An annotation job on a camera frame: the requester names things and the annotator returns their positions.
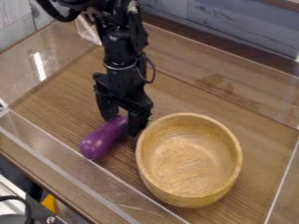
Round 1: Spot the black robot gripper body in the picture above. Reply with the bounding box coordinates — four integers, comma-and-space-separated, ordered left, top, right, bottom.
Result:
93, 62, 153, 112

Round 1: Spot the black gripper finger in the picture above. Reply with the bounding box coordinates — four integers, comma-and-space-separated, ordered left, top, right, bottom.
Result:
97, 95, 118, 121
128, 110, 152, 137

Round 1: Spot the purple toy eggplant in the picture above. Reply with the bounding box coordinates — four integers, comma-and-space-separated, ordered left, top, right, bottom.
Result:
78, 115, 128, 160

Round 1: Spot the brown wooden bowl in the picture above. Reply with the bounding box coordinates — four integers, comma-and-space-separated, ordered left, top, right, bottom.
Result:
134, 113, 242, 208

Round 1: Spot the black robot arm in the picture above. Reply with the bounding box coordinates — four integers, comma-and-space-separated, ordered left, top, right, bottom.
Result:
36, 0, 154, 136

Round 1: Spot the black device with yellow part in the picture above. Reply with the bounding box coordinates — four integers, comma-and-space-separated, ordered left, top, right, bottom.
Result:
0, 157, 90, 224

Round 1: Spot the black cable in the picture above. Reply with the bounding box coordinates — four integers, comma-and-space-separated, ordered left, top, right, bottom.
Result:
134, 52, 156, 85

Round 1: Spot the clear acrylic corner bracket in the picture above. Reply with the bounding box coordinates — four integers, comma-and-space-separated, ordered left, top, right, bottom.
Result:
74, 15, 101, 46

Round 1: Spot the clear acrylic tray enclosure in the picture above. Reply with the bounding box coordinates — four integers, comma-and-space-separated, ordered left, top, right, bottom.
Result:
0, 5, 299, 224

